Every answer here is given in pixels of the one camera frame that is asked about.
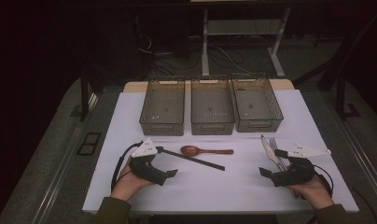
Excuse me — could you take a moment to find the hand-held gripper black cable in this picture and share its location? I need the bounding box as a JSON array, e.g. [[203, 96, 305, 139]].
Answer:
[[110, 141, 144, 192], [314, 163, 334, 197]]

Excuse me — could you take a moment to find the right hand-held gripper black cable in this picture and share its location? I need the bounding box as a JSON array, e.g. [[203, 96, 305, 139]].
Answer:
[[314, 163, 334, 197]]

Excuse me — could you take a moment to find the person's right hand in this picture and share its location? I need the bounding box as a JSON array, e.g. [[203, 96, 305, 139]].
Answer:
[[287, 174, 335, 210]]

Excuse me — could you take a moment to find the clear brown plastic bin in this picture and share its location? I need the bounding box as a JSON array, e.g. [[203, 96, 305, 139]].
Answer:
[[139, 77, 186, 137], [230, 74, 285, 133], [190, 77, 236, 136]]

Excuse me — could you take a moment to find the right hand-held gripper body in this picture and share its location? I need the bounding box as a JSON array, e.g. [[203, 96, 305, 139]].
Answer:
[[270, 143, 332, 188]]

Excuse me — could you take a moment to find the person's left hand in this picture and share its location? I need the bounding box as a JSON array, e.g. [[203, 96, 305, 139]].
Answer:
[[110, 157, 155, 203]]

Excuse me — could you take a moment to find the tangle of floor cables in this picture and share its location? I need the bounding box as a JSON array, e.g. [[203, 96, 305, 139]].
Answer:
[[136, 15, 253, 77]]

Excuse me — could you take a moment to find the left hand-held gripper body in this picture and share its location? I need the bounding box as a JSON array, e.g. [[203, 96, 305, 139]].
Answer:
[[128, 137, 168, 187]]

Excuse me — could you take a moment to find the brown wooden spoon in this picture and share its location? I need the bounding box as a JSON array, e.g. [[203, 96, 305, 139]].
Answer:
[[180, 145, 234, 158]]

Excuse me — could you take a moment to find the white metal desk frame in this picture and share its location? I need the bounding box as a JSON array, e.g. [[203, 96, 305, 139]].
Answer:
[[201, 7, 292, 78]]

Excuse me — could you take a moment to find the silver fork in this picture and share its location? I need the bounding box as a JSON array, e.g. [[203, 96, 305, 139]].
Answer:
[[269, 137, 287, 171]]

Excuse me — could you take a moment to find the left hand-held gripper black cable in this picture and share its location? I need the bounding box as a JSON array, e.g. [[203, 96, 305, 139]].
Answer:
[[110, 141, 144, 192]]

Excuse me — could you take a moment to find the white table cover sheet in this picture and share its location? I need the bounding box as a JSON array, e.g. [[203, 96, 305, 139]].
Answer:
[[82, 89, 360, 215]]

